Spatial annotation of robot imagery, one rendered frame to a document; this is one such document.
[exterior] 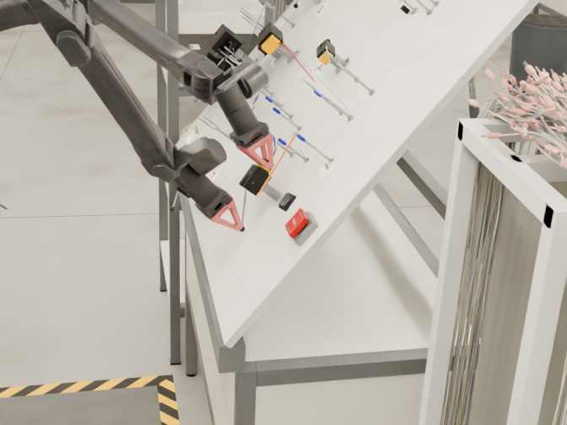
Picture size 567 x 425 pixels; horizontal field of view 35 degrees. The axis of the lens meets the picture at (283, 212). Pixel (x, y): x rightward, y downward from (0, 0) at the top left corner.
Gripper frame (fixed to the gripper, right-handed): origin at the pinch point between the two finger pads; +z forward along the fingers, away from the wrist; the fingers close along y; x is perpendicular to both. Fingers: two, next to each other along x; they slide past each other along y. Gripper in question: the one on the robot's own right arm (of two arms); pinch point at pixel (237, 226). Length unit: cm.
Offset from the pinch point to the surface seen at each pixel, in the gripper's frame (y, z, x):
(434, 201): 10, 37, -40
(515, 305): -61, 23, -21
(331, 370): -21.8, 29.7, 8.7
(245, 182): -1.4, -6.2, -7.9
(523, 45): 344, 189, -247
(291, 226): -21.8, 0.1, -6.4
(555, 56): 331, 207, -254
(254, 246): -4.5, 4.5, 0.8
